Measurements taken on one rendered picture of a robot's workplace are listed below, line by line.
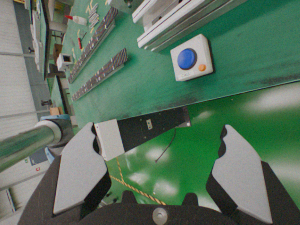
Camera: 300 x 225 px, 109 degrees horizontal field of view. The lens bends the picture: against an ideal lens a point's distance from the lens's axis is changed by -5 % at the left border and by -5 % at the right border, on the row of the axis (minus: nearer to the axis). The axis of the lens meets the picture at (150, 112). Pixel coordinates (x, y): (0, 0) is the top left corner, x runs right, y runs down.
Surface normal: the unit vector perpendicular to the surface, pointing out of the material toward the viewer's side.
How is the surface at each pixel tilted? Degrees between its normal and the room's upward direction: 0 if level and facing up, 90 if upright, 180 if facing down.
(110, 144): 90
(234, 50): 0
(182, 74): 0
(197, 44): 0
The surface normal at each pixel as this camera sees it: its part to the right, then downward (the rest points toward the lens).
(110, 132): 0.69, -0.15
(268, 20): -0.69, 0.18
